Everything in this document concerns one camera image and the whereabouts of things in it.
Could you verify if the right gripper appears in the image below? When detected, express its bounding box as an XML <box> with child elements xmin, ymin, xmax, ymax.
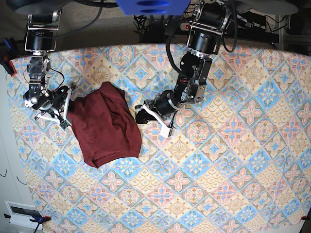
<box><xmin>23</xmin><ymin>83</ymin><xmax>76</xmax><ymax>129</ymax></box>

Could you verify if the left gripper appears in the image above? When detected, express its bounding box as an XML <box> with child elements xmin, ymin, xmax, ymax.
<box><xmin>135</xmin><ymin>90</ymin><xmax>180</xmax><ymax>137</ymax></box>

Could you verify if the dark red t-shirt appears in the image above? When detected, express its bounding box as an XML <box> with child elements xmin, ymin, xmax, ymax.
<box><xmin>67</xmin><ymin>82</ymin><xmax>142</xmax><ymax>168</ymax></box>

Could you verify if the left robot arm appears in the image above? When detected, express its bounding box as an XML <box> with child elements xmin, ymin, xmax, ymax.
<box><xmin>135</xmin><ymin>2</ymin><xmax>303</xmax><ymax>137</ymax></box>

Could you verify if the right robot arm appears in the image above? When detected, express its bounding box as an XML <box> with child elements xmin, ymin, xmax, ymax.
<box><xmin>6</xmin><ymin>0</ymin><xmax>72</xmax><ymax>129</ymax></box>

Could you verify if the patterned tablecloth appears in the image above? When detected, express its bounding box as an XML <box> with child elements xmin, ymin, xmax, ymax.
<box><xmin>6</xmin><ymin>47</ymin><xmax>311</xmax><ymax>233</ymax></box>

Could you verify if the blue clamp lower left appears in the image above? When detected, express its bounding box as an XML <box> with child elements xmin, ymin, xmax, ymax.
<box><xmin>3</xmin><ymin>214</ymin><xmax>52</xmax><ymax>233</ymax></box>

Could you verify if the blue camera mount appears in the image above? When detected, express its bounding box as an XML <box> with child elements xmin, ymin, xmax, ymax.
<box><xmin>115</xmin><ymin>0</ymin><xmax>190</xmax><ymax>16</ymax></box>

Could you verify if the white wall outlet box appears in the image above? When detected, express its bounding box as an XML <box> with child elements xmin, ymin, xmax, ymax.
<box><xmin>5</xmin><ymin>201</ymin><xmax>40</xmax><ymax>230</ymax></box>

